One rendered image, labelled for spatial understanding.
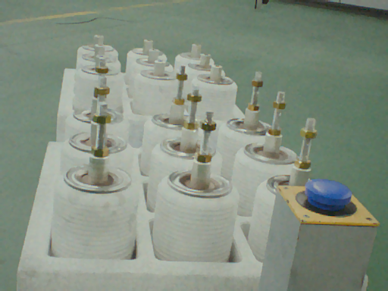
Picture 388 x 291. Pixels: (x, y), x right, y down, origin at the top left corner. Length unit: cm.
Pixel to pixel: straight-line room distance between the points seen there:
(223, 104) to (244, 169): 41
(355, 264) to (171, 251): 23
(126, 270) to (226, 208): 13
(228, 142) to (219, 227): 26
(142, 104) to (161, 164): 42
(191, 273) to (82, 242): 12
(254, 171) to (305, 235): 30
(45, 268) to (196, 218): 17
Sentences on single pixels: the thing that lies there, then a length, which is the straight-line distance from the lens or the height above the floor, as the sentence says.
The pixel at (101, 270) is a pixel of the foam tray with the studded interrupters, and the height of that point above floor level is 18.
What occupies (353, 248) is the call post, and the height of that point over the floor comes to 29.
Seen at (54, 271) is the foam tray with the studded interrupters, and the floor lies 18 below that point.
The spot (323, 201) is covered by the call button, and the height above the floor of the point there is 32.
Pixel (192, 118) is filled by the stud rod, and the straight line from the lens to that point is 76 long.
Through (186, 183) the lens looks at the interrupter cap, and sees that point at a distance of 67.
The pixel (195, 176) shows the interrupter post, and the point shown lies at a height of 26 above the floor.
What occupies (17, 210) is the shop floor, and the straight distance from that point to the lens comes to 114.
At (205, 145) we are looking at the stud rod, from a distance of 65.
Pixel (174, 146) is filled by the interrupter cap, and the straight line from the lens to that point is 78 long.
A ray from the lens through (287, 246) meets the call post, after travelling 50.
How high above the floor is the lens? 51
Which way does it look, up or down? 19 degrees down
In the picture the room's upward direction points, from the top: 7 degrees clockwise
